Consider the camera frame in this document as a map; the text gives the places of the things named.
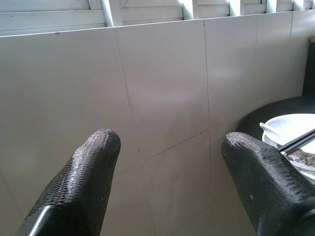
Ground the white ceramic bowl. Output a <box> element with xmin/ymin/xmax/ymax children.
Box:
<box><xmin>260</xmin><ymin>113</ymin><xmax>315</xmax><ymax>151</ymax></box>

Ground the black chopstick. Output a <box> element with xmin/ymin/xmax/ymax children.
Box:
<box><xmin>282</xmin><ymin>134</ymin><xmax>315</xmax><ymax>155</ymax></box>
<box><xmin>278</xmin><ymin>128</ymin><xmax>315</xmax><ymax>151</ymax></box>

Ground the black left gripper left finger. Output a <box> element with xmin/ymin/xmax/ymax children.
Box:
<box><xmin>17</xmin><ymin>127</ymin><xmax>122</xmax><ymax>236</ymax></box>

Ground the white ceramic spoon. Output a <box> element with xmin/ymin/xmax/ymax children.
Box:
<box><xmin>259</xmin><ymin>122</ymin><xmax>273</xmax><ymax>134</ymax></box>

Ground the white window grille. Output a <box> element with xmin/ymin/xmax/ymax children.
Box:
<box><xmin>0</xmin><ymin>0</ymin><xmax>315</xmax><ymax>38</ymax></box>

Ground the black chair backrest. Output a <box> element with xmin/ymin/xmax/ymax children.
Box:
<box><xmin>302</xmin><ymin>36</ymin><xmax>315</xmax><ymax>97</ymax></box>

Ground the white floral plate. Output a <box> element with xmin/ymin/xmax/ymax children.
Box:
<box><xmin>280</xmin><ymin>144</ymin><xmax>315</xmax><ymax>183</ymax></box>

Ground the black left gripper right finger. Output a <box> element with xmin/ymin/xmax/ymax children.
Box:
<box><xmin>220</xmin><ymin>131</ymin><xmax>315</xmax><ymax>236</ymax></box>

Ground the black round table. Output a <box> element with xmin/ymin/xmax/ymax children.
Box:
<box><xmin>235</xmin><ymin>94</ymin><xmax>315</xmax><ymax>135</ymax></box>

